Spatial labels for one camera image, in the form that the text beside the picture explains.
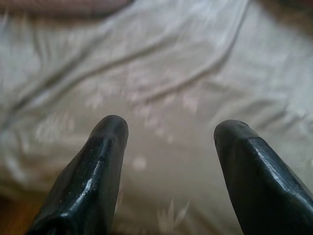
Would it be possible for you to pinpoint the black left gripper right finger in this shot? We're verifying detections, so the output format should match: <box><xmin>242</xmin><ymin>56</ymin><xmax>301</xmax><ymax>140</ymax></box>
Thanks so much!
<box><xmin>213</xmin><ymin>119</ymin><xmax>313</xmax><ymax>235</ymax></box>

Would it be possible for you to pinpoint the white floral bed sheet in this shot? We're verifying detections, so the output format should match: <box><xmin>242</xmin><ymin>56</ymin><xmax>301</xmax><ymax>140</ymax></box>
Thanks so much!
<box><xmin>0</xmin><ymin>0</ymin><xmax>313</xmax><ymax>235</ymax></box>

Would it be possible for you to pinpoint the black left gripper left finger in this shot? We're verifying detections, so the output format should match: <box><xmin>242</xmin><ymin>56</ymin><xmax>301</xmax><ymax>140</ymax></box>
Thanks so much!
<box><xmin>26</xmin><ymin>115</ymin><xmax>130</xmax><ymax>235</ymax></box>

